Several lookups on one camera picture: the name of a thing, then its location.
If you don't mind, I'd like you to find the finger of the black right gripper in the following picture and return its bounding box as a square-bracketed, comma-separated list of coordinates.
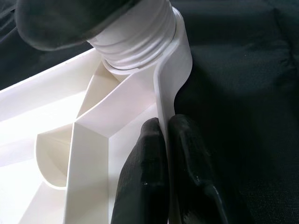
[16, 0, 141, 51]

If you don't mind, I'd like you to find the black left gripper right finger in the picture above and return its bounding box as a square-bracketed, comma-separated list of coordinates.
[167, 114, 228, 224]

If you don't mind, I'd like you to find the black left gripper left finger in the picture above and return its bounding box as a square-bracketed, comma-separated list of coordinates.
[112, 117, 169, 224]

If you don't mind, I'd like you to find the white tapered plastic table leg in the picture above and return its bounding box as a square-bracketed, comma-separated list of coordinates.
[87, 0, 179, 70]

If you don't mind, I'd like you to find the white plastic table top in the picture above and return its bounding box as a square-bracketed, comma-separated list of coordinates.
[0, 11, 193, 224]

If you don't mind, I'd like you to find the black table cloth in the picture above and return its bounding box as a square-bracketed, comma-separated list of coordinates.
[0, 0, 299, 224]

